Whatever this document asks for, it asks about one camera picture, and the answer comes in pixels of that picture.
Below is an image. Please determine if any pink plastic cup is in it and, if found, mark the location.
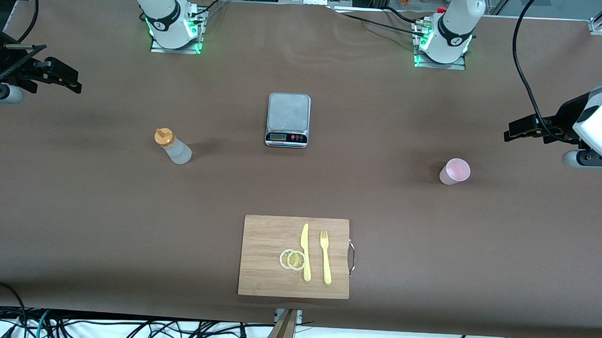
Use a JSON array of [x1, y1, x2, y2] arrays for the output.
[[439, 157, 471, 187]]

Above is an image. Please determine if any clear sauce bottle orange cap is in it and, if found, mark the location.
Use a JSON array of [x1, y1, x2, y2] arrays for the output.
[[154, 127, 193, 166]]

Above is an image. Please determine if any brown table cover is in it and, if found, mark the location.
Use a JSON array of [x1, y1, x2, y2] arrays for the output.
[[0, 0, 602, 338]]

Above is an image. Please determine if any silver digital kitchen scale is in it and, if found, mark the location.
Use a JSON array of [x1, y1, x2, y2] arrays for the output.
[[265, 92, 312, 149]]

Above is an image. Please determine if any yellow plastic fork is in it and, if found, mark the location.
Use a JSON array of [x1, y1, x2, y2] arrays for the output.
[[318, 230, 334, 285]]

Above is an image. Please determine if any yellow plastic knife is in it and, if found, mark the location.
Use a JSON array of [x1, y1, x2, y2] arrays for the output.
[[299, 223, 314, 283]]

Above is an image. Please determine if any whole lemon slice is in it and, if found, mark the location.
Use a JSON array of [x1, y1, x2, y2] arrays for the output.
[[287, 250, 307, 271]]

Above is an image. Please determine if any bamboo cutting board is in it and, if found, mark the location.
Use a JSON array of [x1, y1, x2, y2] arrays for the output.
[[238, 214, 353, 300]]

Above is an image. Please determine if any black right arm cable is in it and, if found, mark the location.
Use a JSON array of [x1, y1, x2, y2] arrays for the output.
[[0, 0, 50, 88]]

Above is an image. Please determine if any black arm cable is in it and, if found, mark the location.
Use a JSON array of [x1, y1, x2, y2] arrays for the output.
[[0, 0, 50, 88], [509, 0, 563, 144]]

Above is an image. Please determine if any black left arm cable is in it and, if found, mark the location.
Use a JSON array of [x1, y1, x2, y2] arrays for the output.
[[509, 0, 563, 144]]

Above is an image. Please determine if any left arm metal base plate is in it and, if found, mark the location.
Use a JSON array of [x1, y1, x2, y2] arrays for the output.
[[413, 20, 468, 71]]

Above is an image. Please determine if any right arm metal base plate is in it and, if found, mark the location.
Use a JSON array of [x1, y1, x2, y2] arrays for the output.
[[150, 3, 205, 55]]

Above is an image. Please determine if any black base supply cable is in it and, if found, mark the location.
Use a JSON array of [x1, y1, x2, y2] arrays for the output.
[[331, 4, 430, 37]]

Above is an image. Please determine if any metal cutting board handle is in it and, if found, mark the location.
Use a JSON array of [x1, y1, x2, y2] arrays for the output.
[[346, 239, 357, 277]]

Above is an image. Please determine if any black looped floor cable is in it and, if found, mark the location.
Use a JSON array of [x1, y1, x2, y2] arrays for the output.
[[0, 280, 30, 338]]

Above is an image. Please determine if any teal floor cable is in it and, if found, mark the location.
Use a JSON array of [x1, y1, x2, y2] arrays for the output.
[[34, 309, 51, 338]]

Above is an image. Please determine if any small metal bracket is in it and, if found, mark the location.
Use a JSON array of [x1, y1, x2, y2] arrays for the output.
[[274, 308, 303, 325]]

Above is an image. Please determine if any wooden post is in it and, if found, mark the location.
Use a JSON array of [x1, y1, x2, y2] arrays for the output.
[[263, 308, 298, 338]]

